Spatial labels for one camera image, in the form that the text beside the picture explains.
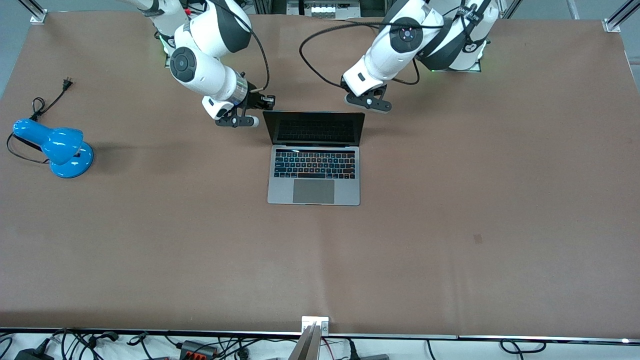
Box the silver grey laptop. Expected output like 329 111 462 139
262 111 366 207

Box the grey control box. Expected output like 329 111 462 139
286 0 362 20

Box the metal table edge strip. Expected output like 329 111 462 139
0 327 640 346

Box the black box with orange connectors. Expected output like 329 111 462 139
177 340 219 360

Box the black power adapter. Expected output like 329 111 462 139
14 339 56 360

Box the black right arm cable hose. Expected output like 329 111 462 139
207 0 271 95

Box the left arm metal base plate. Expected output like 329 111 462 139
429 55 484 74

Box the black lamp power cord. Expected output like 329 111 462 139
6 77 75 166

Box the small metal table-edge bracket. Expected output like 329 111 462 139
301 315 330 335

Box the aluminium frame corner post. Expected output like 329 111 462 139
602 0 640 34
17 0 49 25

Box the grey aluminium camera mast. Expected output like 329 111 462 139
287 322 321 360

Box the looped black floor cable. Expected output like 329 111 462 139
500 338 547 355

